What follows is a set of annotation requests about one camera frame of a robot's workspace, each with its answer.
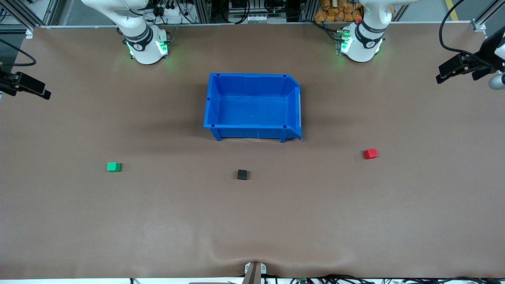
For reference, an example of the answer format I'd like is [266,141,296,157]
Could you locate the orange snack bags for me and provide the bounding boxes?
[314,0,363,23]

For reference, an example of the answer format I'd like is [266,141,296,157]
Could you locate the white power strip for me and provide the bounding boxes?
[151,2,187,19]

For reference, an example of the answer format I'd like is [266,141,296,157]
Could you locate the blue plastic bin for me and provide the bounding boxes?
[203,73,303,143]

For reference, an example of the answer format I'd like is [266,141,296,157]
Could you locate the brown table mat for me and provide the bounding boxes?
[0,22,505,280]

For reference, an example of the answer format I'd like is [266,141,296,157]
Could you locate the metal table clamp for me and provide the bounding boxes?
[244,261,267,284]

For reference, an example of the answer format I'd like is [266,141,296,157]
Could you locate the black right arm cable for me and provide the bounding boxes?
[0,38,37,67]

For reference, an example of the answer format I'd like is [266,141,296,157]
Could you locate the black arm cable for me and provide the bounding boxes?
[439,0,496,68]
[0,38,37,67]

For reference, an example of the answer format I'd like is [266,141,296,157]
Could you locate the aluminium frame post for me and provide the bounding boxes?
[471,0,505,32]
[0,0,60,28]

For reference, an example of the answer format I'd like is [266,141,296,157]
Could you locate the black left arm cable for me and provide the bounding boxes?
[439,0,496,68]

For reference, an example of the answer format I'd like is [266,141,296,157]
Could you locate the black floor cable bundle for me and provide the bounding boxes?
[262,274,505,284]

